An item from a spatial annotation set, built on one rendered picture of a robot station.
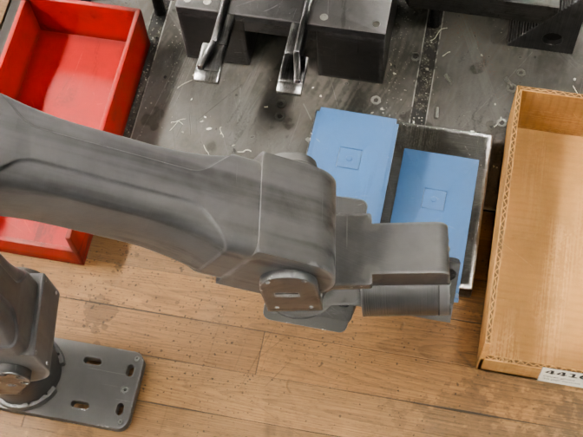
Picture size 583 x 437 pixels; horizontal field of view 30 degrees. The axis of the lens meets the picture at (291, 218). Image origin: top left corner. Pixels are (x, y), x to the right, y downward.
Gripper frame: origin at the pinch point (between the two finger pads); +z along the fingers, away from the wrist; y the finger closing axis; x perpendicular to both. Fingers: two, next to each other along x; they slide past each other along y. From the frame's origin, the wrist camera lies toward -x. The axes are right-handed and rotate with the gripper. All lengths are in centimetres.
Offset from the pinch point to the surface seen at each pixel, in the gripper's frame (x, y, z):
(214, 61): 13.4, 14.4, 7.9
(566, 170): -20.2, 9.8, 13.7
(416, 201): -6.9, 4.8, 9.0
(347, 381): -3.6, -11.4, 2.7
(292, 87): 5.8, 13.2, 7.2
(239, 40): 12.5, 17.1, 14.2
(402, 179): -5.3, 6.5, 10.0
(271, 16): 9.3, 19.5, 10.7
